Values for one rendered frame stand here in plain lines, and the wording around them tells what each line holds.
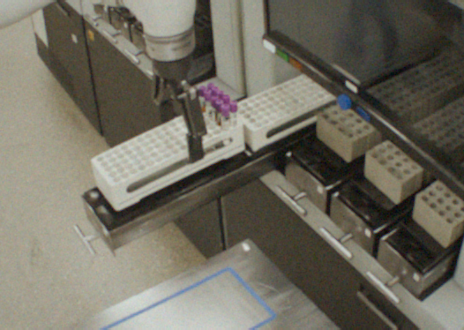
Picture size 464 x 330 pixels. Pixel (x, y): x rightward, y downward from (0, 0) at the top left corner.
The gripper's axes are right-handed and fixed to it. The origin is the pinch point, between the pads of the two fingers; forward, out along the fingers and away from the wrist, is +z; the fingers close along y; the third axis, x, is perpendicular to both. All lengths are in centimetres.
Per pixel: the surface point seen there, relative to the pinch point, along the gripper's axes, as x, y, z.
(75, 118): 19, -141, 88
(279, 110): 21.6, 2.5, 2.2
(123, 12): 20, -70, 7
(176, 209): -6.3, 6.6, 10.5
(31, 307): -41, -55, 89
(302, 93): 29.1, 0.7, 2.2
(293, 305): -4.6, 42.0, 6.9
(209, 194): 1.2, 6.7, 10.8
